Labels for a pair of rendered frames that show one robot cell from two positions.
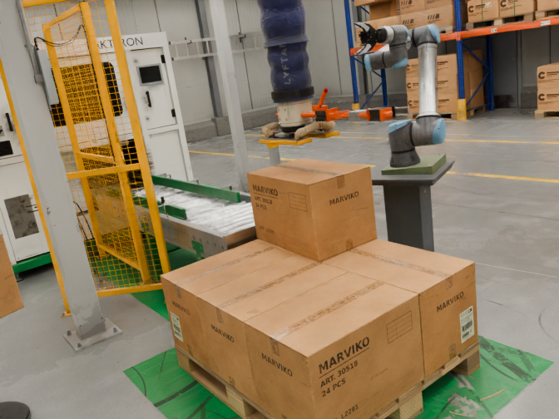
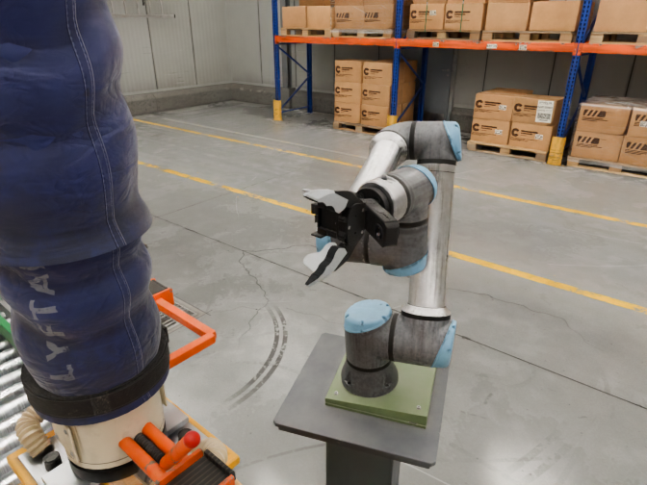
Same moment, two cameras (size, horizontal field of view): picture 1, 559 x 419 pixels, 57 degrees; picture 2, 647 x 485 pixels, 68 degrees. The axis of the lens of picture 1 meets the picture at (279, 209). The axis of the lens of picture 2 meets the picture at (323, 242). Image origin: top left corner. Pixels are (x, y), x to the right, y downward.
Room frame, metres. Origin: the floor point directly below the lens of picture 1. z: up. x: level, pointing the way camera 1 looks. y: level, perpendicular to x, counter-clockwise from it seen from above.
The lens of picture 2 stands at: (2.05, -0.35, 1.88)
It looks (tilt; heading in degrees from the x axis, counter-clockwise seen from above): 25 degrees down; 345
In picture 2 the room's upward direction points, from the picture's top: straight up
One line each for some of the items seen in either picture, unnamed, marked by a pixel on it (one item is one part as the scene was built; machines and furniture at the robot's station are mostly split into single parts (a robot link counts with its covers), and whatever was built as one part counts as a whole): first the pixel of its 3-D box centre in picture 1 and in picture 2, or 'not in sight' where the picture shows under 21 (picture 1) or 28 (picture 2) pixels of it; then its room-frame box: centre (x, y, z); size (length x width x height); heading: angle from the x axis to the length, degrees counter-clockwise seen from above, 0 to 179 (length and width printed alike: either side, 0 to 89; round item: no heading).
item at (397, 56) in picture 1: (397, 56); (400, 242); (2.89, -0.74, 1.46); 0.12 x 0.09 x 0.12; 56
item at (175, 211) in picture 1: (136, 201); not in sight; (4.15, 1.15, 0.60); 1.60 x 0.10 x 0.09; 35
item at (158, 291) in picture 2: not in sight; (149, 297); (3.18, -0.20, 1.24); 0.09 x 0.08 x 0.05; 125
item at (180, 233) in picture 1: (149, 221); not in sight; (3.83, 1.00, 0.50); 2.31 x 0.05 x 0.19; 35
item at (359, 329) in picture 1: (310, 306); not in sight; (2.35, -0.08, 0.34); 1.20 x 1.00 x 0.40; 35
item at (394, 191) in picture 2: (383, 35); (379, 200); (2.84, -0.67, 1.58); 0.09 x 0.05 x 0.10; 35
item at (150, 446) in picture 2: not in sight; (149, 447); (2.68, -0.23, 1.24); 0.07 x 0.02 x 0.02; 35
